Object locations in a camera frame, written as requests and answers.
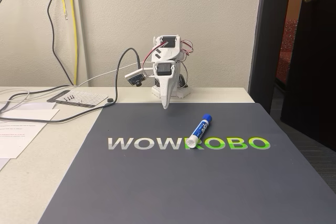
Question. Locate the blue dry erase marker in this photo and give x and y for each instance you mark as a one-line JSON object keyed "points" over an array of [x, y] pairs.
{"points": [[200, 129]]}

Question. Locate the white grid screw card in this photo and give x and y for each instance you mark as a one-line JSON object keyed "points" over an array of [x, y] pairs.
{"points": [[89, 98]]}

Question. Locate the grey WOWROBO mat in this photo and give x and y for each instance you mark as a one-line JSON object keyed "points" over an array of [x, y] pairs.
{"points": [[157, 182]]}

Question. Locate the blank white paper sheet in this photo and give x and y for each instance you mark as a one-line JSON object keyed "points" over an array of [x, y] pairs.
{"points": [[29, 115]]}

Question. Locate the dark wooden door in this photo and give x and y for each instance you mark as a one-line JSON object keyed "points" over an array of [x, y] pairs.
{"points": [[315, 64]]}

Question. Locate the printed white paper sheet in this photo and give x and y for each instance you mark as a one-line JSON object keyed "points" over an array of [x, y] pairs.
{"points": [[15, 140]]}

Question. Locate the small camera module board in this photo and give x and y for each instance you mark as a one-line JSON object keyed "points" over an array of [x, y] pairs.
{"points": [[135, 77]]}

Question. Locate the grey door frame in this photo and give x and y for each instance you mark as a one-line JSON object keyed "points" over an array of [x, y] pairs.
{"points": [[265, 37]]}

